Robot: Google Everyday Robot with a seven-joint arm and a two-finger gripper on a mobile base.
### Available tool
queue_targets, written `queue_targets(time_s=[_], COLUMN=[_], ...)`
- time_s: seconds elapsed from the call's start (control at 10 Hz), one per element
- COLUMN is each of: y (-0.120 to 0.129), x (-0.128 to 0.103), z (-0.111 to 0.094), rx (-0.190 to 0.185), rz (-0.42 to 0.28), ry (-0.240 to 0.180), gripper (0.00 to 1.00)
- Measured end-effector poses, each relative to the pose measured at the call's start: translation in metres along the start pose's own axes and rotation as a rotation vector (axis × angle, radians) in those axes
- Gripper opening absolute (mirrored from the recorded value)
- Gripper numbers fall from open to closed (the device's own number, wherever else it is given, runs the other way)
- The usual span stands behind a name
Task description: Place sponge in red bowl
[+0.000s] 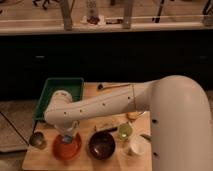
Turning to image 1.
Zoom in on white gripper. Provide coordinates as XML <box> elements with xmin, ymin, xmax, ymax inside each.
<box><xmin>55</xmin><ymin>121</ymin><xmax>79</xmax><ymax>136</ymax></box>

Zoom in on blue sponge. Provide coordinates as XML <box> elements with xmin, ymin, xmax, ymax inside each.
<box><xmin>62</xmin><ymin>135</ymin><xmax>73</xmax><ymax>143</ymax></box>

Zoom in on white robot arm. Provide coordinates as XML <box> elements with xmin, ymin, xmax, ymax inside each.
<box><xmin>44</xmin><ymin>75</ymin><xmax>213</xmax><ymax>171</ymax></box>

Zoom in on red bowl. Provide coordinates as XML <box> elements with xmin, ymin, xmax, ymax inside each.
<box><xmin>52</xmin><ymin>133</ymin><xmax>82</xmax><ymax>161</ymax></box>

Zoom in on dark brown bowl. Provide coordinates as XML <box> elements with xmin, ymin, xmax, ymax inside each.
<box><xmin>88</xmin><ymin>131</ymin><xmax>116</xmax><ymax>160</ymax></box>

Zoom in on green plastic tray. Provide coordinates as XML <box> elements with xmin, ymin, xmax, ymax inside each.
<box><xmin>33</xmin><ymin>77</ymin><xmax>85</xmax><ymax>122</ymax></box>

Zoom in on small metal cup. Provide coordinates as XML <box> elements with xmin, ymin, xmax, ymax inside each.
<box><xmin>29</xmin><ymin>132</ymin><xmax>46</xmax><ymax>149</ymax></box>

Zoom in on green cup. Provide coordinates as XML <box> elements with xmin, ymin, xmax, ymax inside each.
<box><xmin>118</xmin><ymin>123</ymin><xmax>133</xmax><ymax>140</ymax></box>

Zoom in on orange food toy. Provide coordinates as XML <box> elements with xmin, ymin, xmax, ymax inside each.
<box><xmin>126</xmin><ymin>111</ymin><xmax>145</xmax><ymax>120</ymax></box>

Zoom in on white cup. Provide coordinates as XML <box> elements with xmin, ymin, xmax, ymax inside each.
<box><xmin>128</xmin><ymin>135</ymin><xmax>149</xmax><ymax>156</ymax></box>

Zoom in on wooden handled spoon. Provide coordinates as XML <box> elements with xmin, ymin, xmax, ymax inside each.
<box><xmin>97</xmin><ymin>83</ymin><xmax>130</xmax><ymax>91</ymax></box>

